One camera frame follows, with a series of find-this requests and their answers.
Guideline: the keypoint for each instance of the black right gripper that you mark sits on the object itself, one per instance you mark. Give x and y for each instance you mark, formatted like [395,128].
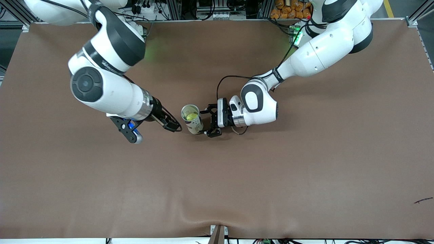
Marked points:
[156,110]

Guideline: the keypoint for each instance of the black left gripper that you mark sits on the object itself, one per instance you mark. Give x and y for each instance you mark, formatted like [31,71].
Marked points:
[227,119]

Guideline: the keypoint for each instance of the blue white tennis ball can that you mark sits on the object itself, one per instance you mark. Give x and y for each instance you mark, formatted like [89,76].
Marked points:
[196,128]

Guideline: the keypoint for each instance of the plain yellow tennis ball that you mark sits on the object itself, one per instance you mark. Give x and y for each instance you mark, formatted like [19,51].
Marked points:
[192,117]

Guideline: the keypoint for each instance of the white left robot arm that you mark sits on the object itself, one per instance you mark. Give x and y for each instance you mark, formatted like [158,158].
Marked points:
[322,51]

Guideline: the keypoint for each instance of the white terminal strip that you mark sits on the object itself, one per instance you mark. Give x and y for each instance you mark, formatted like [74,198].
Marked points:
[223,16]

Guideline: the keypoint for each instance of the white power strip with plugs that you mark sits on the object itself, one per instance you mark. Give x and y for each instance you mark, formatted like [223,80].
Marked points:
[149,8]

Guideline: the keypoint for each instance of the small green connector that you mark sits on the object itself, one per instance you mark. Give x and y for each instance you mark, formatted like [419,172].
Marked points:
[266,241]

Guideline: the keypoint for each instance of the pile of orange objects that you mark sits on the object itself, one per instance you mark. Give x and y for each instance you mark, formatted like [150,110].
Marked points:
[288,10]

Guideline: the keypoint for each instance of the yellow floor tape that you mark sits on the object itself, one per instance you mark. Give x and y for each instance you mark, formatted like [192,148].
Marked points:
[389,8]

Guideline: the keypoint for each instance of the table edge clamp bracket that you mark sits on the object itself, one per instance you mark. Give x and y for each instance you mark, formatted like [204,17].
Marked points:
[218,234]

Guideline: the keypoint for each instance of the aluminium frame post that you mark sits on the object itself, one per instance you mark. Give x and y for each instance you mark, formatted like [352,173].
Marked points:
[13,12]
[415,21]

